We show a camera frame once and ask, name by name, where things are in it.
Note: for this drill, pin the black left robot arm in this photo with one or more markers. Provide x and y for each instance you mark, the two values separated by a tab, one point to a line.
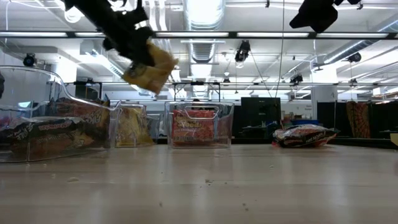
93	9

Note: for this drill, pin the clear plastic bin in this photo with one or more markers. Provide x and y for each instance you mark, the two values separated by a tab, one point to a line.
224	130
31	93
157	130

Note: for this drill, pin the blue storage bin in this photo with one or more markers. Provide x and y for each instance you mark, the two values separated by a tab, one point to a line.
304	122

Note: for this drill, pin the black cabinet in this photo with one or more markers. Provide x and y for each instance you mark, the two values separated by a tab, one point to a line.
261	115

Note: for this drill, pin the dark room partition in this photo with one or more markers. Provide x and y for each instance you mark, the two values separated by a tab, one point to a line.
382	118

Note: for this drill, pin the black hanging camera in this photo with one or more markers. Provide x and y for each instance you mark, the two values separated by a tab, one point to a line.
242	51
297	79
354	57
29	60

